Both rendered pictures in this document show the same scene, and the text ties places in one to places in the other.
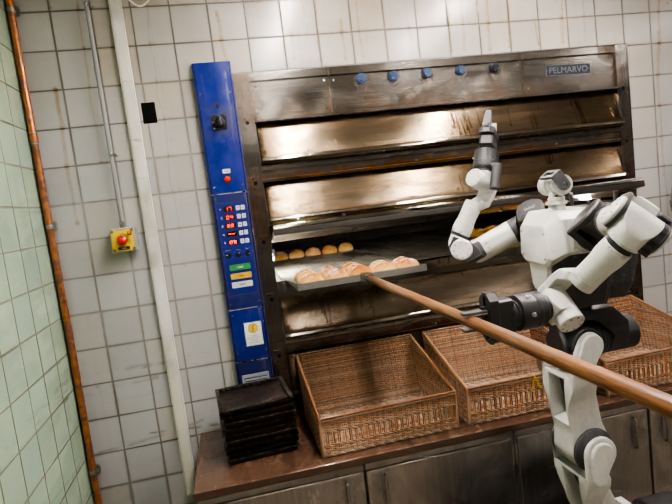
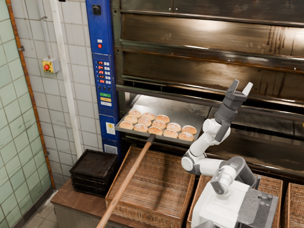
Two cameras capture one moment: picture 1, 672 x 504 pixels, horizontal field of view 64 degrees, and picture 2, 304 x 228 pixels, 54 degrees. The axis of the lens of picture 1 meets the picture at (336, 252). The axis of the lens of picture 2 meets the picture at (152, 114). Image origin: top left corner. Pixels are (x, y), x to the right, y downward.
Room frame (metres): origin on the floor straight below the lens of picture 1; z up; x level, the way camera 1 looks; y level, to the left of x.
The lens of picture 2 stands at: (0.79, -0.94, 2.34)
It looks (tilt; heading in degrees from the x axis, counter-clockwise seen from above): 32 degrees down; 32
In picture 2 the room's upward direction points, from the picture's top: 1 degrees counter-clockwise
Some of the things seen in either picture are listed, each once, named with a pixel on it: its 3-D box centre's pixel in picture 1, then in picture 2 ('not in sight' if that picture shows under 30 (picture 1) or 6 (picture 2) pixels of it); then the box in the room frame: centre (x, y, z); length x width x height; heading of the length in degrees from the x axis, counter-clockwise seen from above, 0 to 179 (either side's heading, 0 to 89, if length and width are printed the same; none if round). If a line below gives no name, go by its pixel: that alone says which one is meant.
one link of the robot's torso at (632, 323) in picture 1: (591, 328); not in sight; (1.71, -0.80, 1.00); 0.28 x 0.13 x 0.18; 102
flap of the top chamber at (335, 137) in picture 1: (450, 124); (264, 40); (2.55, -0.60, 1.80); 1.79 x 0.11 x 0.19; 101
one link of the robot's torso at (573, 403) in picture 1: (578, 396); not in sight; (1.69, -0.73, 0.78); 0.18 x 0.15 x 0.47; 12
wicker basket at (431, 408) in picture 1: (371, 388); (153, 185); (2.17, -0.08, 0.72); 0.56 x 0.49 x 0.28; 102
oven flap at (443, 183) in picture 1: (455, 179); (257, 82); (2.55, -0.60, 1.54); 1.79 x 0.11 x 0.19; 101
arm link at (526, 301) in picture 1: (508, 314); not in sight; (1.28, -0.40, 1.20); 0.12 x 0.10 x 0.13; 102
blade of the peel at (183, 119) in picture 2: (352, 272); (161, 121); (2.33, -0.06, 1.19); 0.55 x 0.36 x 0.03; 103
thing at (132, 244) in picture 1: (124, 239); (50, 64); (2.22, 0.86, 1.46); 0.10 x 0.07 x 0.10; 101
